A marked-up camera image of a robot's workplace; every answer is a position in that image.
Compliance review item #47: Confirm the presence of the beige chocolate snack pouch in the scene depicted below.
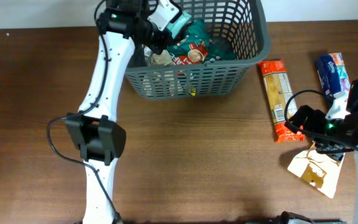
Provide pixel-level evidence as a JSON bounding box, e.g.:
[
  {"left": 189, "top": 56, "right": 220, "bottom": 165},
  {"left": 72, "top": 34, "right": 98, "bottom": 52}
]
[{"left": 141, "top": 46, "right": 186, "bottom": 97}]

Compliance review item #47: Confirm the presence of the blue tissue multipack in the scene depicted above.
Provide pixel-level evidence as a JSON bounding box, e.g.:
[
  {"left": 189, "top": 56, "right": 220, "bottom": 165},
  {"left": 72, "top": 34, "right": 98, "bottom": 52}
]
[{"left": 316, "top": 52, "right": 351, "bottom": 106}]

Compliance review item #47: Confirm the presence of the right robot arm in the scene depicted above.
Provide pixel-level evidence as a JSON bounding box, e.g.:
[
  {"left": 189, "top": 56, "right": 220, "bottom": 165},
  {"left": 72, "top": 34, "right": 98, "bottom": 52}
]
[{"left": 284, "top": 79, "right": 358, "bottom": 223}]

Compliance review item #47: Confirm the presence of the grey plastic basket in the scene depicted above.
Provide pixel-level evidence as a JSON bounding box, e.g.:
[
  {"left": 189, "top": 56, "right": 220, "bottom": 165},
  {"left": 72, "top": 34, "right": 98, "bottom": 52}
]
[{"left": 125, "top": 0, "right": 271, "bottom": 100}]

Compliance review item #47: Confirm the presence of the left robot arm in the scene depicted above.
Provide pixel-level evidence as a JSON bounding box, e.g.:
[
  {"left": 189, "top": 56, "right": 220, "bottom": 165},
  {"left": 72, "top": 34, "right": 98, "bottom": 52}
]
[{"left": 65, "top": 1, "right": 182, "bottom": 223}]

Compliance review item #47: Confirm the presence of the green Nescafe coffee bag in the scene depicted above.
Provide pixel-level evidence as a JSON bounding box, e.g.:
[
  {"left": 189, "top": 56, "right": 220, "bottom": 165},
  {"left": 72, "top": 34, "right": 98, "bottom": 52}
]
[{"left": 167, "top": 20, "right": 236, "bottom": 65}]

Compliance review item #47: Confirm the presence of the orange spaghetti pasta packet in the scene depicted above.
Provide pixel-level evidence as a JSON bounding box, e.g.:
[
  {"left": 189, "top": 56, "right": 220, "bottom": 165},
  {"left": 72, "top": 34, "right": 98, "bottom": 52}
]
[{"left": 259, "top": 60, "right": 305, "bottom": 142}]

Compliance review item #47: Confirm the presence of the cream snack pouch right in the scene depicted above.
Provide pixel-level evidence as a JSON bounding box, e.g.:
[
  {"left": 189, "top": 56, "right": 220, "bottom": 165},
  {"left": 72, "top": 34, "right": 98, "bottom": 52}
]
[{"left": 287, "top": 144, "right": 346, "bottom": 198}]

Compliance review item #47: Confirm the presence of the light teal tissue packet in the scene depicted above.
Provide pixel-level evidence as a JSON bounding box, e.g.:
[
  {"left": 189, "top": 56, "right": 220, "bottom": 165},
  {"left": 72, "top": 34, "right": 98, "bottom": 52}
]
[{"left": 167, "top": 11, "right": 191, "bottom": 39}]

